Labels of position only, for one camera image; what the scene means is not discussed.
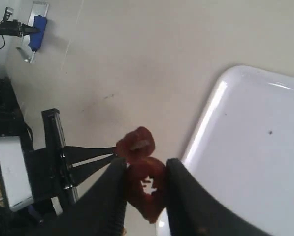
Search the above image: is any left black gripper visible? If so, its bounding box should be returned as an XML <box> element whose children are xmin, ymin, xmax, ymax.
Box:
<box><xmin>21</xmin><ymin>108</ymin><xmax>117</xmax><ymax>215</ymax></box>

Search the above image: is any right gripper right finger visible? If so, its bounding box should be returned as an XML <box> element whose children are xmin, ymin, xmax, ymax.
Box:
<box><xmin>165</xmin><ymin>158</ymin><xmax>268</xmax><ymax>236</ymax></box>

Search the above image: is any white plastic tray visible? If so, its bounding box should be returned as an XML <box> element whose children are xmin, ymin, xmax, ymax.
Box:
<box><xmin>156</xmin><ymin>64</ymin><xmax>294</xmax><ymax>236</ymax></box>

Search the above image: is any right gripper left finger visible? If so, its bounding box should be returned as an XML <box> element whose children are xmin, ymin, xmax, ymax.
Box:
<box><xmin>38</xmin><ymin>158</ymin><xmax>127</xmax><ymax>236</ymax></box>

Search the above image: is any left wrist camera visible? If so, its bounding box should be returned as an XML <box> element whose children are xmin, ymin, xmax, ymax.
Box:
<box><xmin>0</xmin><ymin>136</ymin><xmax>33</xmax><ymax>212</ymax></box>

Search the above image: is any dark brown round object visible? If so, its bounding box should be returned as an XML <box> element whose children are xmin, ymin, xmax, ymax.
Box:
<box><xmin>125</xmin><ymin>157</ymin><xmax>166</xmax><ymax>224</ymax></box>

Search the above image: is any blue clamp on table edge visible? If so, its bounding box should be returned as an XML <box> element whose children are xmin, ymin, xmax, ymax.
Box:
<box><xmin>27</xmin><ymin>15</ymin><xmax>48</xmax><ymax>52</ymax></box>

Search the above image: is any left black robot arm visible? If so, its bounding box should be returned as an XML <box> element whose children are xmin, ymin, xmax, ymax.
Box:
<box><xmin>0</xmin><ymin>79</ymin><xmax>116</xmax><ymax>215</ymax></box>

